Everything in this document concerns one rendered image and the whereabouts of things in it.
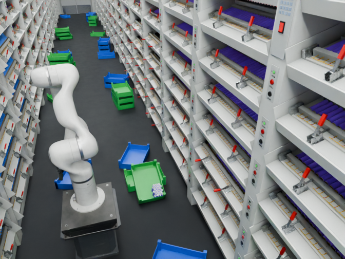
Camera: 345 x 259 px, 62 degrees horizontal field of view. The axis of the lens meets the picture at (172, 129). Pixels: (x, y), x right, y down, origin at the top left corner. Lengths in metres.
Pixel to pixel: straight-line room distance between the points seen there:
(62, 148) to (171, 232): 0.94
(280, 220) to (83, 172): 0.94
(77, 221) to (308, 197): 1.14
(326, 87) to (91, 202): 1.29
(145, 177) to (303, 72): 1.62
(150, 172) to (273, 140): 1.38
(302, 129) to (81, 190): 1.12
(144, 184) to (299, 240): 1.37
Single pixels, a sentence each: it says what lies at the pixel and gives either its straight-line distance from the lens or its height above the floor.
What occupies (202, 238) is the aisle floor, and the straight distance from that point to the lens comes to 1.99.
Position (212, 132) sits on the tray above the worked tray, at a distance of 1.62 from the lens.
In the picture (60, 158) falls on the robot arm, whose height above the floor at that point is 0.74.
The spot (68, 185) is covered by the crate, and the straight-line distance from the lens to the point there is 2.40.
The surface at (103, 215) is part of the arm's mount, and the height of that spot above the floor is 0.36.
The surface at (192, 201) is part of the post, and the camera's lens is 2.15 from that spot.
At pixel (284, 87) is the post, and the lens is 0.99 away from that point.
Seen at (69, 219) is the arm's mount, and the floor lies 0.36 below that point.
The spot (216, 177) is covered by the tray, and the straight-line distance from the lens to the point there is 1.62.
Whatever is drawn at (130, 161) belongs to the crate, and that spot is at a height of 0.00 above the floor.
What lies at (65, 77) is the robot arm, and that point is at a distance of 1.54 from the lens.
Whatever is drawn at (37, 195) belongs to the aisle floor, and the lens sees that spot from 2.47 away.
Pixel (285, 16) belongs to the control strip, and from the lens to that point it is 0.96.
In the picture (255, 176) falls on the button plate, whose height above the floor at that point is 0.80.
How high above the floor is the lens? 1.54
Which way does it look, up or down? 31 degrees down
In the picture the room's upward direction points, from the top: straight up
